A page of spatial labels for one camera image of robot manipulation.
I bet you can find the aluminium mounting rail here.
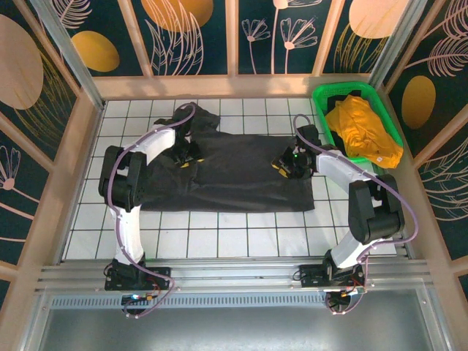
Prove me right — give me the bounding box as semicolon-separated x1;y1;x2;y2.
34;258;434;293

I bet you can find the grey metal sheet panel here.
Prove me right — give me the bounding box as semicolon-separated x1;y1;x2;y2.
21;288;454;351

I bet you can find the dark garment under yellow shirt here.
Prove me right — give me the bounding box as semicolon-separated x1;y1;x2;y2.
326;94;348;156

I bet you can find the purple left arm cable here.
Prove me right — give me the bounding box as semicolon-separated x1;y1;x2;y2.
107;103;198;320

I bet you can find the aluminium frame post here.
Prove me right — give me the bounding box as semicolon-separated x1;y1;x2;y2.
29;0;107;111
369;0;423;89

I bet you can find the green plastic basket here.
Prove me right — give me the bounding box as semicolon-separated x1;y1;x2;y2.
311;80;404;165

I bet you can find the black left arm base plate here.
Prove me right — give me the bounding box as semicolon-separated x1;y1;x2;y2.
104;265;173;292

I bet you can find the perforated metal vent strip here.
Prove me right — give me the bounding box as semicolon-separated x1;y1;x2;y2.
50;294;432;309

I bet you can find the black t-shirt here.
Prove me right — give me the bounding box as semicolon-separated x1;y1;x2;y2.
140;103;316;213

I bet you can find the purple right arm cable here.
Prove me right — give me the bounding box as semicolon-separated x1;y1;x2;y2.
294;114;420;316

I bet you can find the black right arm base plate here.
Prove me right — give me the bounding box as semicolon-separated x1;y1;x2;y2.
298;263;366;290

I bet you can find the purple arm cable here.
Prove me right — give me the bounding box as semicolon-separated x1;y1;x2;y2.
294;114;420;316
107;103;198;320

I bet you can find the yellow t-shirt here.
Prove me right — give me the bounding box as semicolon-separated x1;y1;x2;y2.
324;94;404;170

